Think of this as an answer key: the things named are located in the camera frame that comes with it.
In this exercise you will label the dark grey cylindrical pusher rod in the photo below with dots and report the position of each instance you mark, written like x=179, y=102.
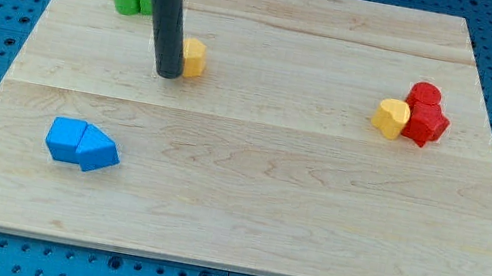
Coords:
x=168, y=37

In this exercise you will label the yellow hexagon block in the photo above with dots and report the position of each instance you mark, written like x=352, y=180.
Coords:
x=194, y=57

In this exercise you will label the wooden board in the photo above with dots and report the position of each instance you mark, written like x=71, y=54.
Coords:
x=265, y=164

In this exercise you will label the blue triangle block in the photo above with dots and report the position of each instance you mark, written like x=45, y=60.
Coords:
x=95, y=150

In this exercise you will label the blue cube block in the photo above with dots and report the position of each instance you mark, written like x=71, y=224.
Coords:
x=63, y=138

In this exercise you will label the yellow heart block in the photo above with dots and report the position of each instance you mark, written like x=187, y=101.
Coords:
x=391, y=117

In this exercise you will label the red cylinder block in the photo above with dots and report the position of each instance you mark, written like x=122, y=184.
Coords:
x=424, y=92

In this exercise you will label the red star block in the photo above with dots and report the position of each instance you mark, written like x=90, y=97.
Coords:
x=427, y=123

